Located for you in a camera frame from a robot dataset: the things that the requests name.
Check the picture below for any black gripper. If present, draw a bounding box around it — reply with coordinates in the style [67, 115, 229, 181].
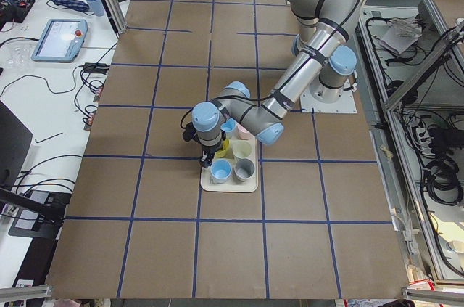
[199, 142, 223, 168]

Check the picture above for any yellow plastic cup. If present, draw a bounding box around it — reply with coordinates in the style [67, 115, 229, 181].
[215, 139, 230, 159]

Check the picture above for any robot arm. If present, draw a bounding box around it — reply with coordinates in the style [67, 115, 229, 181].
[183, 0, 361, 168]

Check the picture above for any light blue plastic cup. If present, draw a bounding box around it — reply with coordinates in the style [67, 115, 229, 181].
[210, 159, 232, 184]

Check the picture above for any pale green plastic cup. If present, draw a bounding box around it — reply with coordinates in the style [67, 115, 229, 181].
[232, 140, 252, 162]

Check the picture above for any grey plastic cup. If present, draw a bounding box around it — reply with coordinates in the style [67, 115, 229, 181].
[234, 159, 255, 181]

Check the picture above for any pink plastic cup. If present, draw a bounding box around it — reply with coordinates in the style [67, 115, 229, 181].
[236, 124, 254, 140]

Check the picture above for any blue cup on desk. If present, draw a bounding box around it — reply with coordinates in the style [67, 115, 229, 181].
[86, 0, 105, 17]

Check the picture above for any cream plastic tray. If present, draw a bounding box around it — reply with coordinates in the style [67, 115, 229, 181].
[200, 139, 259, 193]

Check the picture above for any black allen key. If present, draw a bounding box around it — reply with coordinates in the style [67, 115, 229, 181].
[34, 132, 63, 144]

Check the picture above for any near teach pendant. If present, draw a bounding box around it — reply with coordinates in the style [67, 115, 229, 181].
[30, 19, 88, 63]

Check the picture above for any blue checkered pouch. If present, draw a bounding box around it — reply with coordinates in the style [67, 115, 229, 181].
[49, 0, 90, 13]

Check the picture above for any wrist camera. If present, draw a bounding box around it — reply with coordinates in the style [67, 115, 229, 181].
[182, 122, 199, 142]

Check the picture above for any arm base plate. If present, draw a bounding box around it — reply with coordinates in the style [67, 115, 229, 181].
[299, 65, 357, 114]

